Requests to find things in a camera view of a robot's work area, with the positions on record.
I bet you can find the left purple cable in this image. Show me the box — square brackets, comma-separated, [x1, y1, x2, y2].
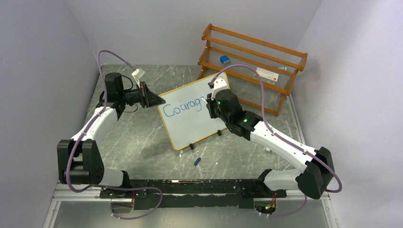
[63, 50, 163, 220]

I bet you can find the orange wooden rack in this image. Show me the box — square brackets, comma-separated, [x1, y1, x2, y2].
[198, 24, 308, 116]

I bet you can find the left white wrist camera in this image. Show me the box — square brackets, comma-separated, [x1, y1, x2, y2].
[131, 68, 145, 87]

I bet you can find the purple cable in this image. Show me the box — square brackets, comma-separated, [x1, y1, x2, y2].
[63, 50, 163, 220]
[208, 64, 343, 219]

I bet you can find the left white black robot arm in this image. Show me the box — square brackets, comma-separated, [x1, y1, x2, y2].
[57, 73, 166, 198]

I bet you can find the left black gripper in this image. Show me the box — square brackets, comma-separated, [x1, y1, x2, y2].
[120, 82, 165, 109]

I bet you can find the whiteboard metal stand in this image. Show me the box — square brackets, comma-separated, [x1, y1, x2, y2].
[189, 130, 222, 150]

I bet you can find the aluminium frame rail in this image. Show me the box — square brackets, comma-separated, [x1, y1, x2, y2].
[52, 180, 111, 202]

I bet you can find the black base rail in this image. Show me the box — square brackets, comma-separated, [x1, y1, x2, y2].
[99, 179, 287, 210]

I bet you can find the blue whiteboard eraser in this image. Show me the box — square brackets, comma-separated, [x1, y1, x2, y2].
[219, 55, 231, 66]

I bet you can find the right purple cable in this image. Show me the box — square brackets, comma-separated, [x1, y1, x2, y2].
[208, 64, 343, 219]

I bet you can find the yellow framed whiteboard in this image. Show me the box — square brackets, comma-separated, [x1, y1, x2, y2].
[157, 74, 226, 151]

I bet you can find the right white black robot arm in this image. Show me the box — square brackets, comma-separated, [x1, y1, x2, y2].
[205, 89, 335, 200]

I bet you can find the blue marker cap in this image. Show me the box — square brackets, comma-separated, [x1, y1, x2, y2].
[194, 158, 201, 166]

